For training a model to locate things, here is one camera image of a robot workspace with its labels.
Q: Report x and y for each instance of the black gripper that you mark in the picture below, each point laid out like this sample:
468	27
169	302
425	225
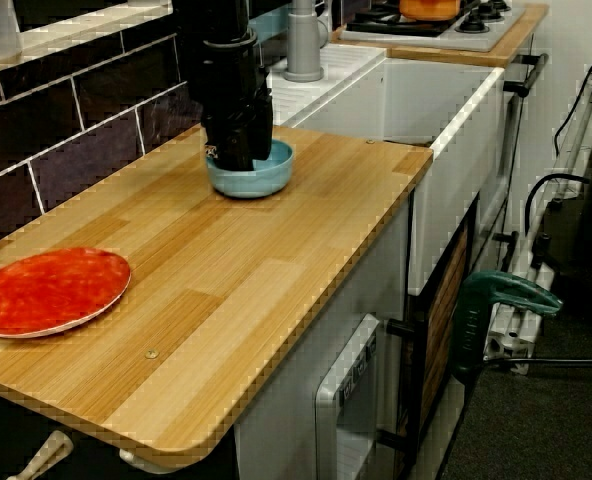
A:
231	90

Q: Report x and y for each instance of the silver aluminium frame rail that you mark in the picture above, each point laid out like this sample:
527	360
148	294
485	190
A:
513	335

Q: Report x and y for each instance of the white hook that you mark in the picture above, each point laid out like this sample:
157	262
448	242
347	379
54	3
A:
131	457

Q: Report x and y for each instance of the black stove grate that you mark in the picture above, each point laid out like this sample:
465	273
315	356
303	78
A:
376	22

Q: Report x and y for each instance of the green clamp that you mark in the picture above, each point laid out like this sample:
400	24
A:
476	310

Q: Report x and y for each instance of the orange pot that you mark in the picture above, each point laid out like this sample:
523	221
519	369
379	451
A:
426	10

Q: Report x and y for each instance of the grey stove top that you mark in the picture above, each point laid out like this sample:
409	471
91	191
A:
476	40

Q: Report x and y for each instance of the white dishwasher front panel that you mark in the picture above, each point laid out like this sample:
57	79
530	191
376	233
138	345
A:
326	400

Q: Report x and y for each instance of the cream shelf ledge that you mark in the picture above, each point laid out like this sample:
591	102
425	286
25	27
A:
76	35

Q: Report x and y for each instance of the black stove knob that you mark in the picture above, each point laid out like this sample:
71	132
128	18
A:
496	6
473	22

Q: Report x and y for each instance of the light blue bowl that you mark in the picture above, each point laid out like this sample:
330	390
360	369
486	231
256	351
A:
256	182

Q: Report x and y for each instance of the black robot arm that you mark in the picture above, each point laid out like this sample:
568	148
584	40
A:
216	20

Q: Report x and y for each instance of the white sink unit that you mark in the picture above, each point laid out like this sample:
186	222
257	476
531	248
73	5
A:
451	165

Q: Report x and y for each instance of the wooden slat cabinet door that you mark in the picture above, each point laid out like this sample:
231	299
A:
441	310

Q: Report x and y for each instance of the red orange plate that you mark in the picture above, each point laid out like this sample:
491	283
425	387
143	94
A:
46	292

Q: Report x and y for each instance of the grey faucet base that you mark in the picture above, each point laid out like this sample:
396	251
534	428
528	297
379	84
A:
303	45

